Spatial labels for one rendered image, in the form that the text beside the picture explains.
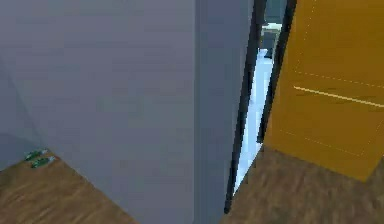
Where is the black door frame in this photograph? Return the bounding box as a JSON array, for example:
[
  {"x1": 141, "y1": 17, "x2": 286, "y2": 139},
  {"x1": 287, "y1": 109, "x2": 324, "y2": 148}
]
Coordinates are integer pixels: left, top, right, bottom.
[{"x1": 223, "y1": 0, "x2": 268, "y2": 215}]

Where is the green bottle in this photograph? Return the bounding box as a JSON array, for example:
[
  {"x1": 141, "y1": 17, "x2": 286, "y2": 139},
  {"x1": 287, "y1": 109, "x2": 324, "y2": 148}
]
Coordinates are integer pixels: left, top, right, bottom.
[
  {"x1": 30, "y1": 156, "x2": 56, "y2": 169},
  {"x1": 24, "y1": 149, "x2": 49, "y2": 161}
]

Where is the orange room door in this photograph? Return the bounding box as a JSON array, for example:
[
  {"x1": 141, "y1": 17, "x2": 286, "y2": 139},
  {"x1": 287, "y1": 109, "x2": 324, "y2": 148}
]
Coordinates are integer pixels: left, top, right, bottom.
[{"x1": 256, "y1": 0, "x2": 384, "y2": 183}]

